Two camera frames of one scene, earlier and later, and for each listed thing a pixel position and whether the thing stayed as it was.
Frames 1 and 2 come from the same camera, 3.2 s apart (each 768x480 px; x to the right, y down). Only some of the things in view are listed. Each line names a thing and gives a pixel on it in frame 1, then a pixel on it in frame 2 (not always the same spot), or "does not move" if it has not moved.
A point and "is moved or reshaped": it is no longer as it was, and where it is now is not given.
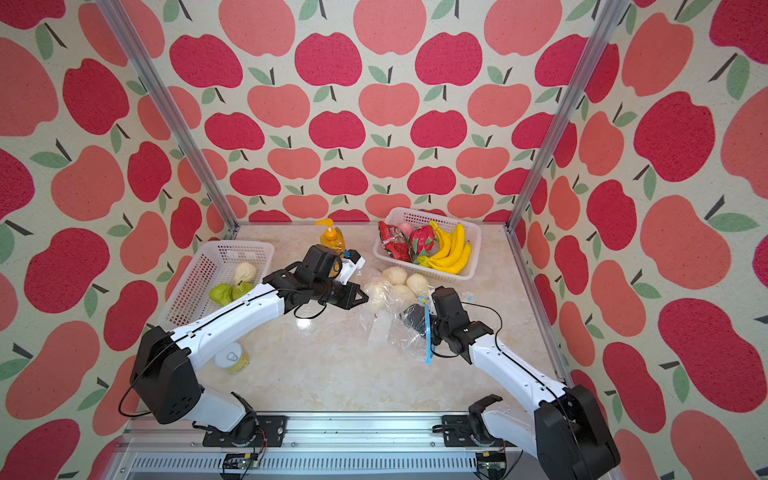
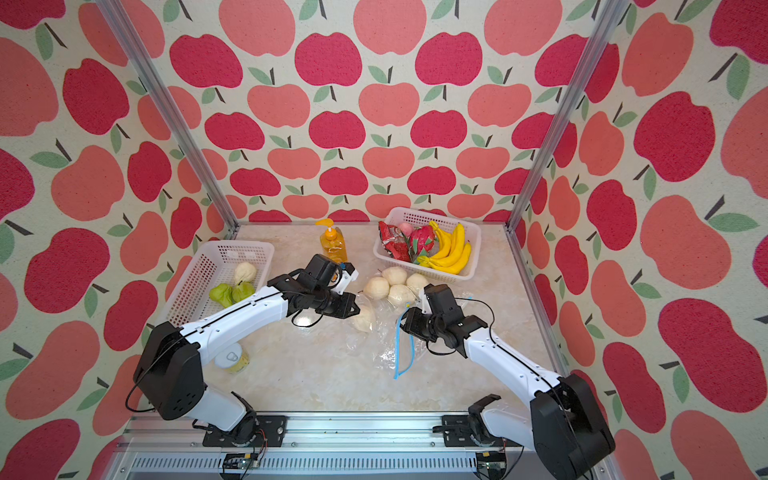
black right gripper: (419, 322) does not move
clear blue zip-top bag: (397, 310) is moved or reshaped
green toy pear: (238, 291) does not move
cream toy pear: (245, 272) does not move
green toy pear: (222, 293) does not move
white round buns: (376, 298) → (365, 321)
